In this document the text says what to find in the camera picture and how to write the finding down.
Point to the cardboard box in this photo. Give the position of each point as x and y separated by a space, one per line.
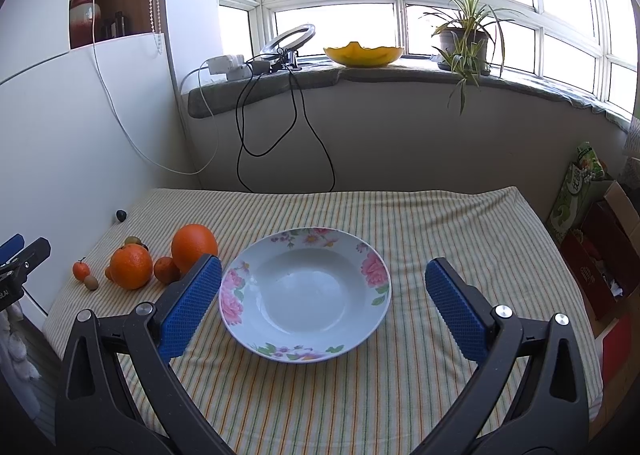
602 252

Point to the white power strip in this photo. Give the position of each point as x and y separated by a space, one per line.
233 66

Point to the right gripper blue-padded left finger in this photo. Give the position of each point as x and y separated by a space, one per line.
118 393

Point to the striped tablecloth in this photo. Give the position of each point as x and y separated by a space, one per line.
385 396

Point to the large smooth orange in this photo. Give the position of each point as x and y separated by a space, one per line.
190 243

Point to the floral white ceramic plate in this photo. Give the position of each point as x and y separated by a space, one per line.
305 295

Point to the ring light on windowsill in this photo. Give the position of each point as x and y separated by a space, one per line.
281 52

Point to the red white vase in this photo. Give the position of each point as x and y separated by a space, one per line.
85 21

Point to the large orange with stem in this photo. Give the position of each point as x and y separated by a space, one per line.
130 267

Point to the small tangerine with stem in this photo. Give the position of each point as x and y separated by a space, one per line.
81 270

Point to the green snack bag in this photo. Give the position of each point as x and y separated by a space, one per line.
586 179

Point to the grey windowsill mat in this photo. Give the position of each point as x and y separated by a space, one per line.
214 99

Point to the small brown longan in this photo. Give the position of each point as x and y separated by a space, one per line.
91 283

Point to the potted spider plant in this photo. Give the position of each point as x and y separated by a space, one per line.
464 34

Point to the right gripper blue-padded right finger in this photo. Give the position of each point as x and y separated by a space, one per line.
527 394

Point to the green grape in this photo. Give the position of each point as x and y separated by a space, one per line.
133 240

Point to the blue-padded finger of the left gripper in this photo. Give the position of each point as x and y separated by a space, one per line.
10 248
30 257

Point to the yellow bowl on windowsill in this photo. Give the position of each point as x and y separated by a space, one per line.
353 55

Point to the medium mandarin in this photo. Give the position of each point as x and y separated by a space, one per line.
166 271

